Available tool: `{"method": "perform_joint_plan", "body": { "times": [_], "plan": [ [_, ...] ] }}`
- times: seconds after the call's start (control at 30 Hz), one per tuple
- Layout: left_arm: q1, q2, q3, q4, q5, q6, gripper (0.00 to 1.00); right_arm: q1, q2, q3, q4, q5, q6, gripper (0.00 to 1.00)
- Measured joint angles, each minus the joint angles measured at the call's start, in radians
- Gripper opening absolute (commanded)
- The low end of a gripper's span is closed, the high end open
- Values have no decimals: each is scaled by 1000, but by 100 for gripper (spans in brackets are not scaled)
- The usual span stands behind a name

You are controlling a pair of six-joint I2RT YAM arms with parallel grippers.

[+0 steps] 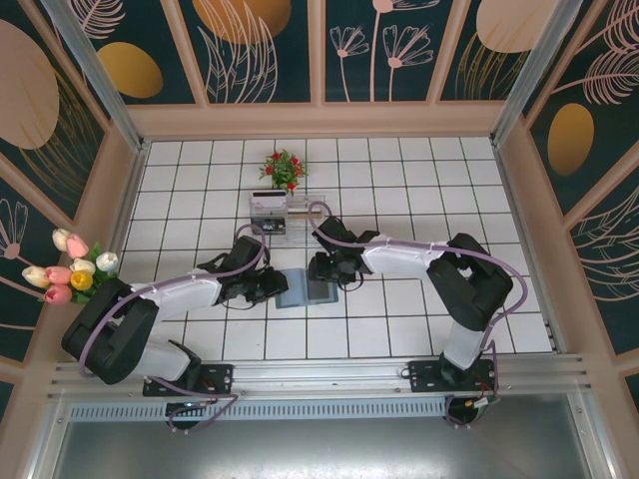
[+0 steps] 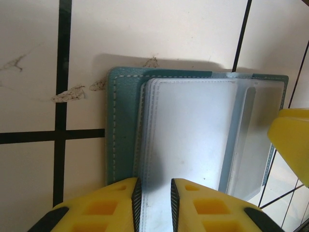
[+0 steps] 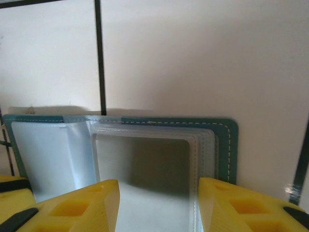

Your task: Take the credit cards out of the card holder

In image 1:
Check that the aluminium mounting rail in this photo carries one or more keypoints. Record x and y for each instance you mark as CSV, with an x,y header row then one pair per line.
x,y
319,379

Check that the red flower plant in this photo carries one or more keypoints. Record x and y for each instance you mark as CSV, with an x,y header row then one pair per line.
x,y
283,169

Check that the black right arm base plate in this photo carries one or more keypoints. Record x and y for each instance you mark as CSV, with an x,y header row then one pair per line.
x,y
424,379

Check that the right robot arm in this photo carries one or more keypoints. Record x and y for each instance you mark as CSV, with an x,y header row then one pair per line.
x,y
394,257

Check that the teal leather card holder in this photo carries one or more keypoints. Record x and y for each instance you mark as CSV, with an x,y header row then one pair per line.
x,y
289,294

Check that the aluminium frame post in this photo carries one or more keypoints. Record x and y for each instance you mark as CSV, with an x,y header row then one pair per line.
x,y
100,75
529,75

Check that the gold plastic card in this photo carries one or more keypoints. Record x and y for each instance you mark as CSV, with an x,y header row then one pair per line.
x,y
299,216

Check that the white floral print card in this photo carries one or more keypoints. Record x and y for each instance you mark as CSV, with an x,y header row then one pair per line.
x,y
269,202

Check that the clear acrylic organizer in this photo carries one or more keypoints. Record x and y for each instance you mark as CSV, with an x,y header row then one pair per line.
x,y
304,237

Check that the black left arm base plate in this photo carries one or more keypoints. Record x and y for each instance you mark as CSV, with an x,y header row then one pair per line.
x,y
219,379

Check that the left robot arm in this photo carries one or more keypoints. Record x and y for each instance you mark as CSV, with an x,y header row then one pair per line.
x,y
175,294

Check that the tulip bouquet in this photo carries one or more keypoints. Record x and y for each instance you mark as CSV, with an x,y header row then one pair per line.
x,y
75,279

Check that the black card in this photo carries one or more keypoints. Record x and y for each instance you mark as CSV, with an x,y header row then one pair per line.
x,y
272,228

